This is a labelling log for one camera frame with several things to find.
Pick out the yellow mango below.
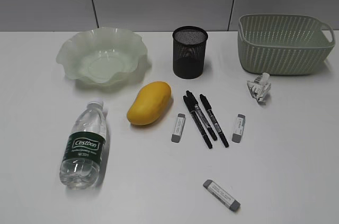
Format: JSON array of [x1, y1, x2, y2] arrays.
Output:
[[127, 81, 172, 126]]

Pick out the black marker pen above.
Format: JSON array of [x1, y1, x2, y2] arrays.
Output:
[[186, 91, 217, 141], [183, 96, 212, 149], [199, 94, 229, 148]]

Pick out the grey white eraser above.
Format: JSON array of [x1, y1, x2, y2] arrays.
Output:
[[171, 113, 186, 143], [232, 114, 246, 143], [203, 180, 240, 212]]

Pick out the waste paper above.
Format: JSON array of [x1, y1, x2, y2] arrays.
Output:
[[246, 73, 271, 105]]

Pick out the grey white eraser front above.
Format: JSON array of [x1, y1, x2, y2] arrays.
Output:
[[203, 180, 240, 212]]

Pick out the clear plastic water bottle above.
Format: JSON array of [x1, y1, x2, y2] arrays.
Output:
[[59, 100, 107, 189]]

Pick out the black mesh pen holder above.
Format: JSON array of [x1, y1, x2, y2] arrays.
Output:
[[172, 26, 208, 79]]

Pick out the translucent green wavy plate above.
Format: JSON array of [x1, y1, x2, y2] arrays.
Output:
[[56, 27, 148, 86]]

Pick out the pale green plastic basket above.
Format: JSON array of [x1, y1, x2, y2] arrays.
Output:
[[238, 14, 336, 76]]

